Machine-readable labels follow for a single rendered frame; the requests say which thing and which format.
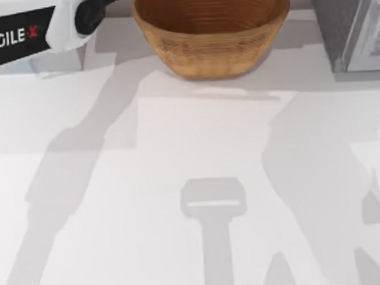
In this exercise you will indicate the grey cabinet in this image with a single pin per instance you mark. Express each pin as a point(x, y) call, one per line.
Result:
point(336, 22)

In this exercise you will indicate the brown woven basket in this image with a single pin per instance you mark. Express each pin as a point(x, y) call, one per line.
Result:
point(211, 37)

